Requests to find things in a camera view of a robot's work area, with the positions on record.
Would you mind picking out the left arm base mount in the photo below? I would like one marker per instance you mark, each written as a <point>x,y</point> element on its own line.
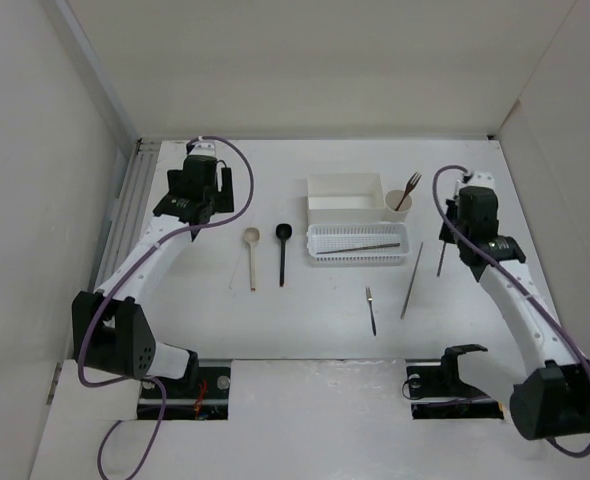
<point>205,399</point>

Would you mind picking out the white perforated basket tray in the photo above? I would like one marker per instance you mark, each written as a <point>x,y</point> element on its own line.
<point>322,237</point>

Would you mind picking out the black spoon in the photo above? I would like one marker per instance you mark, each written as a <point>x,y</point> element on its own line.
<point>283,233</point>

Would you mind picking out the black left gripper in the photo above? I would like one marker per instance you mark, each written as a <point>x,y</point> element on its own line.
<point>222,198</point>

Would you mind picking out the white square box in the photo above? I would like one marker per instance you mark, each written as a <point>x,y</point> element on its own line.
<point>345,198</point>

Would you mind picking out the white paper cup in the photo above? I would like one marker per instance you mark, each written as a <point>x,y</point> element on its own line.
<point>391,200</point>

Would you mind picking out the black chopstick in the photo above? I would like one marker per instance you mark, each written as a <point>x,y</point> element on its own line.
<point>390,245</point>
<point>346,250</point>

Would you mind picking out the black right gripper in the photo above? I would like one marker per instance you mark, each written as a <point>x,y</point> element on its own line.
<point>445,234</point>

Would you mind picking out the small metal fork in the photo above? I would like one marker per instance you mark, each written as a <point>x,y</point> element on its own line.
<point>369,299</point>

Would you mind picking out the aluminium rail frame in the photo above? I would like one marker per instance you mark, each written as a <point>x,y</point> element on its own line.
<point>134,165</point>

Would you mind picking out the brown wooden fork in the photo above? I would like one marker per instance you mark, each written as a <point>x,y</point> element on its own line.
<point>409,187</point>

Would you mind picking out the beige wooden spoon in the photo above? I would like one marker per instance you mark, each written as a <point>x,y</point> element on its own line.
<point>251,237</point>

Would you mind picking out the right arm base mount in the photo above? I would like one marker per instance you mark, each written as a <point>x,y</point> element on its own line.
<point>436,392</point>

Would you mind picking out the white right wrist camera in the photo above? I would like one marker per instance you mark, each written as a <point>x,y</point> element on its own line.
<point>479,179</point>

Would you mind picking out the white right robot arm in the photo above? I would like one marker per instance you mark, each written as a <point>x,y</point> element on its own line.
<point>550,398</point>

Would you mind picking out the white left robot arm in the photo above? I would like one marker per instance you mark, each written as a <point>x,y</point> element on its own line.
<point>111,331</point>

